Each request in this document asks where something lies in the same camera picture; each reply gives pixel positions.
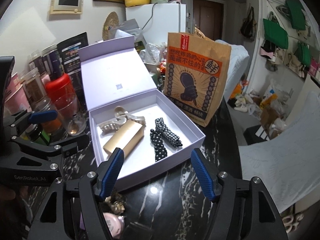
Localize gold pearl hair clip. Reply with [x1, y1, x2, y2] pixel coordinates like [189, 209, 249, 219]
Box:
[104, 190, 126, 215]

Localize pink round compact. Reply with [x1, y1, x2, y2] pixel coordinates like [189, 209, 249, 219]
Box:
[103, 212, 125, 239]

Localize gold rectangular case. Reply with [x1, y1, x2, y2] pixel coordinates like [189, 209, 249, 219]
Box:
[103, 120, 144, 159]

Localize black white polka-dot scrunchie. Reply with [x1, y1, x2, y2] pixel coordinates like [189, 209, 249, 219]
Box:
[150, 129, 167, 162]

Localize clear jar brown contents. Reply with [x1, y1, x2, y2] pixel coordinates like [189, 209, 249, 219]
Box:
[20, 68, 51, 111]

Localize clear drinking glass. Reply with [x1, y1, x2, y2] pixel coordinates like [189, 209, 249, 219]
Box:
[54, 93, 86, 136]

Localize red plastic container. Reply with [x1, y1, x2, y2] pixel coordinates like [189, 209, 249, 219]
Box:
[45, 73, 76, 110]

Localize beige hair claw clip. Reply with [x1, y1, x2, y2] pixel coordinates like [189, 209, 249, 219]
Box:
[98, 106, 146, 135]

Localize lavender open gift box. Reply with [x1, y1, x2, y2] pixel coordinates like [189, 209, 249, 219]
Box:
[78, 36, 206, 191]

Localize black printed box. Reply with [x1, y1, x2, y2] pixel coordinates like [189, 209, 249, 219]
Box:
[57, 32, 88, 81]

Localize dark gingham scrunchie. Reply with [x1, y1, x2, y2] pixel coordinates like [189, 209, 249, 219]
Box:
[155, 118, 183, 148]

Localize brown paper takeaway bag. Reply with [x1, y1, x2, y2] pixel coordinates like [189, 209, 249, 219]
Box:
[164, 33, 232, 127]

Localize white refrigerator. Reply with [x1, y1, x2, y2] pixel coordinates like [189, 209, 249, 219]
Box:
[125, 3, 186, 45]

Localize green tote bag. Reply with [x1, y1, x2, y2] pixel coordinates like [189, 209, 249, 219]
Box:
[263, 18, 289, 49]

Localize wall intercom panel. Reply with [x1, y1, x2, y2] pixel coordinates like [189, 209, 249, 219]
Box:
[49, 0, 83, 15]

